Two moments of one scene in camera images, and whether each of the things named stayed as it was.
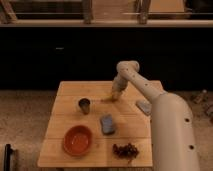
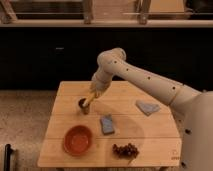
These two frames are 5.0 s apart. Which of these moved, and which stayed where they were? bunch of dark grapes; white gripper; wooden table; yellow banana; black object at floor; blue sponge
Moved: yellow banana; white gripper
Stayed: blue sponge; wooden table; black object at floor; bunch of dark grapes
